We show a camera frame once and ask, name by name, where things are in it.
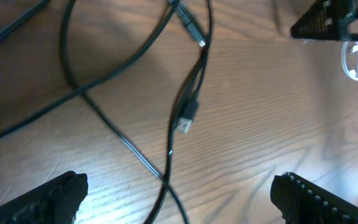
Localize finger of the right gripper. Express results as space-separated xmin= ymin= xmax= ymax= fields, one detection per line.
xmin=290 ymin=0 xmax=358 ymax=42

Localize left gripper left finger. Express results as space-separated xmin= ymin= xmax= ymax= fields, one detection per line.
xmin=0 ymin=171 xmax=88 ymax=224

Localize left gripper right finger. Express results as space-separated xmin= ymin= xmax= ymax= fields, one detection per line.
xmin=270 ymin=172 xmax=358 ymax=224

